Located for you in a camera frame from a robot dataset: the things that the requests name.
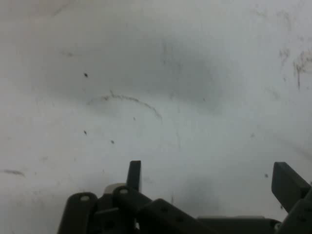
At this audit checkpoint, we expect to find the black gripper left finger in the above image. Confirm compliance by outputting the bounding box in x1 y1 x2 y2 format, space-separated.
60 160 215 234

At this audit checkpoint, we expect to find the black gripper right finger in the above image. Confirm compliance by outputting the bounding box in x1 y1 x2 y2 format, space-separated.
272 161 312 234

